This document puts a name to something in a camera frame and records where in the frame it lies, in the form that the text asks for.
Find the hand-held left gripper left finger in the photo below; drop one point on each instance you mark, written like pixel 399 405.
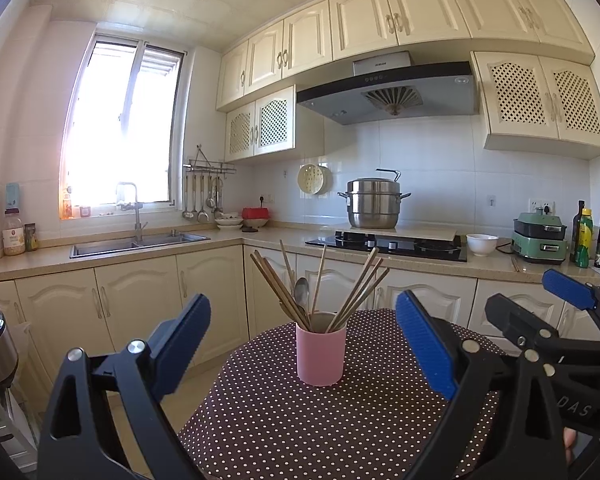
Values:
pixel 180 350

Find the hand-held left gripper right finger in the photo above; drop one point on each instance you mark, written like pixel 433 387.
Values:
pixel 425 345

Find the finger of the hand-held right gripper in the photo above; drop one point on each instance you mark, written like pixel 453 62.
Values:
pixel 570 287
pixel 510 315

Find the pink cup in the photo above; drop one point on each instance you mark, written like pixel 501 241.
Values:
pixel 320 355

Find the bunch of wooden chopsticks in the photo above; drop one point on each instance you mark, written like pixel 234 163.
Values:
pixel 285 300

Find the metal spoon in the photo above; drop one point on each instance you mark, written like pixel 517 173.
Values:
pixel 301 290

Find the person's right hand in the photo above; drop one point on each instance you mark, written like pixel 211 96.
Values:
pixel 570 439

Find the yellow green bottle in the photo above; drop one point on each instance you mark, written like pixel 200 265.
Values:
pixel 585 240

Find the green electric cooker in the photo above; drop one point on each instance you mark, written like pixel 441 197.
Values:
pixel 535 250

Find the cream base cabinets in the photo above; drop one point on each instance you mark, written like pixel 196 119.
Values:
pixel 140 300

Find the white bowl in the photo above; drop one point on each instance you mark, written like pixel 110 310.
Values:
pixel 482 245

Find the black gas stove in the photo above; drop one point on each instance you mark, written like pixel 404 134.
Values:
pixel 380 246

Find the cream stone slab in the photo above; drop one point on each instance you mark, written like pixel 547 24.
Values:
pixel 430 233

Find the brown polka dot tablecloth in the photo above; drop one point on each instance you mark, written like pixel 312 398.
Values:
pixel 280 425

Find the steel sink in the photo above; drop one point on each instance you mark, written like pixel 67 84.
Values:
pixel 105 247

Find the steel faucet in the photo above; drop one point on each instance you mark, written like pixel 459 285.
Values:
pixel 137 225

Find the metal kitchen ladle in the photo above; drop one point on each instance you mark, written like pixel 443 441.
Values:
pixel 219 205
pixel 187 210
pixel 203 215

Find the stack of white bowls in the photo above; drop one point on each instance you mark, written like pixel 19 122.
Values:
pixel 228 221

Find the steel steamer pot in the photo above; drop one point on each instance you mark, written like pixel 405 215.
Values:
pixel 375 205

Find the red container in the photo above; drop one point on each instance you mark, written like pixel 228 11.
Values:
pixel 256 216

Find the small pink jar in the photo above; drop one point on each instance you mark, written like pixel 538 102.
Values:
pixel 85 211

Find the orange bottle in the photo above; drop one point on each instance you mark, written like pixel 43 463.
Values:
pixel 68 205

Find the small dark green jar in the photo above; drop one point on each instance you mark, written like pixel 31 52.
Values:
pixel 31 239

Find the large lattice door cabinet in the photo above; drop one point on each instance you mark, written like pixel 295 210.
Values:
pixel 520 95

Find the cream perforated steamer plate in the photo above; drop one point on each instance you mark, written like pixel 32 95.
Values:
pixel 310 179

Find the clear jar cream label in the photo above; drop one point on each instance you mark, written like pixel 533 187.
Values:
pixel 13 235

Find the window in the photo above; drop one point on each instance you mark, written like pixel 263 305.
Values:
pixel 105 135

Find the small lattice door cabinet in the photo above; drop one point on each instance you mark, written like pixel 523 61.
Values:
pixel 275 125

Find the grey range hood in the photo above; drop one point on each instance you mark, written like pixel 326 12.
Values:
pixel 405 80

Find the white double wall socket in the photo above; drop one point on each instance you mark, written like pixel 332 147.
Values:
pixel 541 207

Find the small wall switch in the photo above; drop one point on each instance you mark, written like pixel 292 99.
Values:
pixel 491 201

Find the wall outlet with plug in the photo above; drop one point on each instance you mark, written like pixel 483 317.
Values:
pixel 263 198

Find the wall utensil rack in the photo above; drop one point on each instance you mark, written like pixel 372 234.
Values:
pixel 210 165

